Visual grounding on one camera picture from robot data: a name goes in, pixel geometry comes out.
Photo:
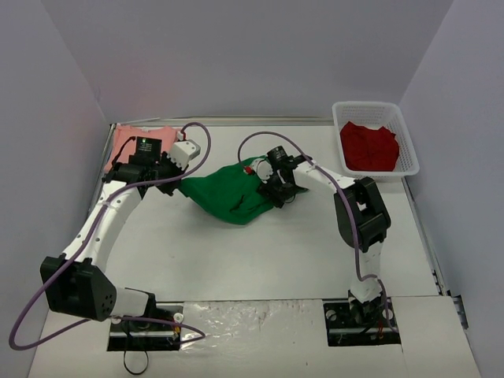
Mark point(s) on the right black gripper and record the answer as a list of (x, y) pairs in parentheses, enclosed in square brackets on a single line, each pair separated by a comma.
[(273, 190)]

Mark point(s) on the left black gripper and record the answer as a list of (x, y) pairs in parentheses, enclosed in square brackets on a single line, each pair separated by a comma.
[(170, 178)]

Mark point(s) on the green t shirt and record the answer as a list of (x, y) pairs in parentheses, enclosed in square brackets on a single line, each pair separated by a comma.
[(229, 194)]

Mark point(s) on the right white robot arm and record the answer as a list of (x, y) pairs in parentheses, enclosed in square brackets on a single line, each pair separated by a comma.
[(361, 215)]

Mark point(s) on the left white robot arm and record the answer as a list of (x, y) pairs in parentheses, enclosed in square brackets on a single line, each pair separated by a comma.
[(75, 283)]

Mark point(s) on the red t shirt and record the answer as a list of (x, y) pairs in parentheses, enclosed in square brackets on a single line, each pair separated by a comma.
[(366, 149)]

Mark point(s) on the white plastic basket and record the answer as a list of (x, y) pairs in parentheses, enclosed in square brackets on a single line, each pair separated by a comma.
[(374, 115)]

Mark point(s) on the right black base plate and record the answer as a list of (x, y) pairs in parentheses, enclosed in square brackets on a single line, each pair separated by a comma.
[(351, 324)]

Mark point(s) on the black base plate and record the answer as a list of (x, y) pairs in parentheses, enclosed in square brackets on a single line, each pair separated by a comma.
[(351, 324), (142, 337)]

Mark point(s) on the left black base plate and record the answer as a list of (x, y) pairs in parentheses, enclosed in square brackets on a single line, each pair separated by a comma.
[(142, 337)]

